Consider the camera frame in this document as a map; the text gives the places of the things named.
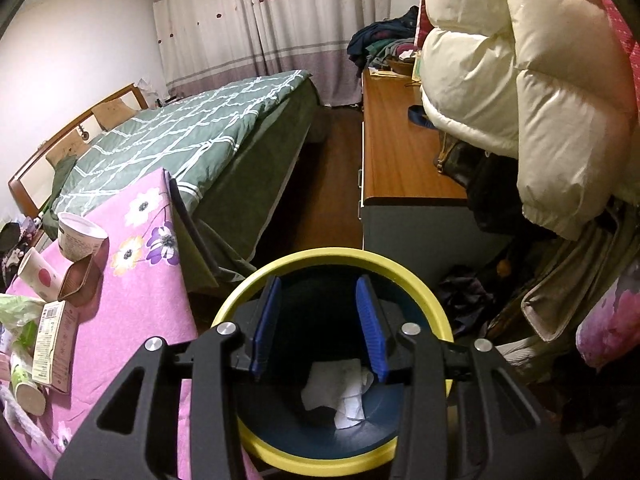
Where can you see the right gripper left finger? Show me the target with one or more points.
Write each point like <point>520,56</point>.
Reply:
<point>132,431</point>

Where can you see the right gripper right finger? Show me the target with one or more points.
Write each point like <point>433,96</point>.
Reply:
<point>464,413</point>

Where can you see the white tissue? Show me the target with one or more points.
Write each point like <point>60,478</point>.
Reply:
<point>340,386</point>

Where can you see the brown paper tray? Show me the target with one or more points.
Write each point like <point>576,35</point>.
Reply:
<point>80,282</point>

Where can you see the clear plastic cup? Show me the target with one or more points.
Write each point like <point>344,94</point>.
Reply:
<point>19,313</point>

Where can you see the pink dotted paper cup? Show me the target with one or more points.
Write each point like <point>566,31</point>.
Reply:
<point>40,276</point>

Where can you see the white ribbed paper cup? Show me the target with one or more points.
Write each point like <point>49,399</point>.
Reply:
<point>78,236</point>

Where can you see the green white bottle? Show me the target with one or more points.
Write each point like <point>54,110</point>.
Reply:
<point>28,395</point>

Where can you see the yellow rimmed trash bin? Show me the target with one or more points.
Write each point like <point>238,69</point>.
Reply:
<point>318,322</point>

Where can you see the pink floral table cloth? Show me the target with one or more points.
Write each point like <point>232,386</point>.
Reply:
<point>152,262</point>

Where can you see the pink floral fabric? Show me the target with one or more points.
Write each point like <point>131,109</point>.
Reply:
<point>611,328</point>

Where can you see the wooden dresser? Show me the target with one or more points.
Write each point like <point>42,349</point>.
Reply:
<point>409,212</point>

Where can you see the beige hanging garment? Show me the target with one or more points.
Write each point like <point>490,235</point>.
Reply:
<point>580,272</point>

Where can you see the dark clothes on nightstand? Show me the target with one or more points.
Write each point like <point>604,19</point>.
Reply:
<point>14,243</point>

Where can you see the wooden headboard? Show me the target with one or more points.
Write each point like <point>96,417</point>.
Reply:
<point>31,185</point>

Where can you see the green checked bed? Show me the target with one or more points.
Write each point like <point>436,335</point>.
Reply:
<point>231,152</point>

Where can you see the cream puffer jacket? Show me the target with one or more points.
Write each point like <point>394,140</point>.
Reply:
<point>545,82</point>

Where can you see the pile of clothes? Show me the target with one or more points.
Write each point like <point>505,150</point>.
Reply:
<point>369,41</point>

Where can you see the white and mauve curtain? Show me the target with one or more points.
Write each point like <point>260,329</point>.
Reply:
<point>205,44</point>

